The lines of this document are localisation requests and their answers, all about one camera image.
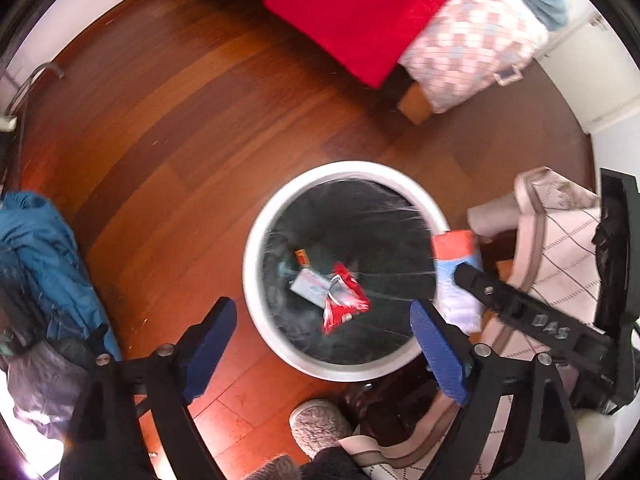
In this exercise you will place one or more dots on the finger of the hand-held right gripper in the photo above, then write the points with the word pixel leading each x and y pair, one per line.
pixel 505 305

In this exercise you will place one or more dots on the red snack wrapper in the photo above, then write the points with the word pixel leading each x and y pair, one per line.
pixel 345 300

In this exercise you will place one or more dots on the small orange wrapper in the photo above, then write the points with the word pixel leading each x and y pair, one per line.
pixel 301 257

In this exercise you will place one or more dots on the wooden bed leg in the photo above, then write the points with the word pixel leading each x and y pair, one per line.
pixel 415 105

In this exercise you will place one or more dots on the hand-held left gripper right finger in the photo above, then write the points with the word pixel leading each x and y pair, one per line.
pixel 440 355

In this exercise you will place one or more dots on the blue jacket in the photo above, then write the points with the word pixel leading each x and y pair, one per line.
pixel 40 260

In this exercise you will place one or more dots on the white plastic buckle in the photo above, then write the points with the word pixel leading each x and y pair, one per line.
pixel 507 76

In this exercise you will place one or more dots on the grey shiny cloth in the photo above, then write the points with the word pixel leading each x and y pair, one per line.
pixel 45 380

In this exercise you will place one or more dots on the black bin liner bag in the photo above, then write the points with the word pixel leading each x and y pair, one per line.
pixel 360 220

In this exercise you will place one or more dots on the metal chair leg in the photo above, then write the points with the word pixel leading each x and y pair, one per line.
pixel 30 82

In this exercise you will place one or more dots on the orange white blue packet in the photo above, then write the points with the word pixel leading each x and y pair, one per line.
pixel 457 280

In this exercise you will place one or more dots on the white flat packet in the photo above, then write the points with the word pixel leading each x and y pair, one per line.
pixel 310 285

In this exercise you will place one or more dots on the white round trash bin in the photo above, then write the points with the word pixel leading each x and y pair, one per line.
pixel 260 260

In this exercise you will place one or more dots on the person's dark trouser leg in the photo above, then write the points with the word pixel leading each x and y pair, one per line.
pixel 330 466

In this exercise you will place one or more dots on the dark brown bag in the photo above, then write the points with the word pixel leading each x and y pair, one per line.
pixel 395 405

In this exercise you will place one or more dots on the red blanket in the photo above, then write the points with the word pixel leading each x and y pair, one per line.
pixel 350 5

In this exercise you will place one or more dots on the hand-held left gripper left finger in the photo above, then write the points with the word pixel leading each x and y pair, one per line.
pixel 212 345

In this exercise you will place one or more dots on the pink checkered pillow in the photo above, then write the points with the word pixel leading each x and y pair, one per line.
pixel 470 45

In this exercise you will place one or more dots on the grey fuzzy slipper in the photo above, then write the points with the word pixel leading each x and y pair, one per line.
pixel 320 427
pixel 272 469

